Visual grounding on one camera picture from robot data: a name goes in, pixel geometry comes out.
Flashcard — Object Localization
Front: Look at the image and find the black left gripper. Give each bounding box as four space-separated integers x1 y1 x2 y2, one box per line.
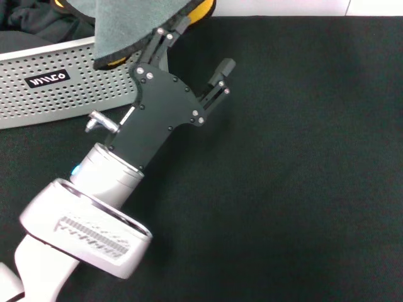
108 18 237 171

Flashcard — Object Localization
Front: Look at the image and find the grey yellow black-trimmed towel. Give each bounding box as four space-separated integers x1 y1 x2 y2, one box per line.
93 0 218 72
52 0 97 20

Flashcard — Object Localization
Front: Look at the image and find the grey perforated storage box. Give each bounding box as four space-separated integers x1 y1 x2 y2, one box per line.
0 36 142 130

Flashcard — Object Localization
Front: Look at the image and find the black tablecloth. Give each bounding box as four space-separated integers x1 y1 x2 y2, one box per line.
0 15 403 302

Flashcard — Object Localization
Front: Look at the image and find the black cloth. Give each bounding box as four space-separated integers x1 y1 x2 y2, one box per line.
0 0 95 50

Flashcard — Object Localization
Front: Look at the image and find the left arm connector cable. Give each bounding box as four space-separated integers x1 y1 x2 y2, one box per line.
85 109 121 133

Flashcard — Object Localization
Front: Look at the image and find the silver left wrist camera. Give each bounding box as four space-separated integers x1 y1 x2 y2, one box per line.
19 177 154 280

